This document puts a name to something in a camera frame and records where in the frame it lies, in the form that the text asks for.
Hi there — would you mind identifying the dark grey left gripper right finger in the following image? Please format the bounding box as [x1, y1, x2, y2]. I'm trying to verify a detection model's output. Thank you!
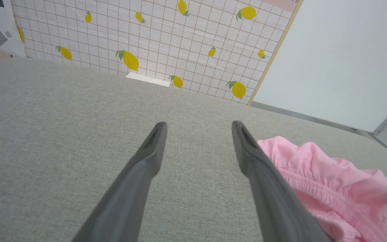
[231, 121, 332, 242]

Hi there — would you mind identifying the pink garment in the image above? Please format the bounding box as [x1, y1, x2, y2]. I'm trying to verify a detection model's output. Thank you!
[257, 136, 387, 242]

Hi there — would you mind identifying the lemon print grid panel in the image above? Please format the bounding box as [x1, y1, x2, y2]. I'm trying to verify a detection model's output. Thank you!
[11, 0, 304, 106]

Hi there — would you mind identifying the white partition board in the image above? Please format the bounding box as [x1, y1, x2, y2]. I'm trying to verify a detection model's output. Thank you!
[251, 0, 387, 133]

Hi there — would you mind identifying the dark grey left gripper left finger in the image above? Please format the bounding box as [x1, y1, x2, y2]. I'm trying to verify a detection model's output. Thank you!
[72, 122, 168, 242]

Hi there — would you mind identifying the white box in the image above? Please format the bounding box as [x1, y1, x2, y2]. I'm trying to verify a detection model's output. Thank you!
[125, 72, 171, 87]

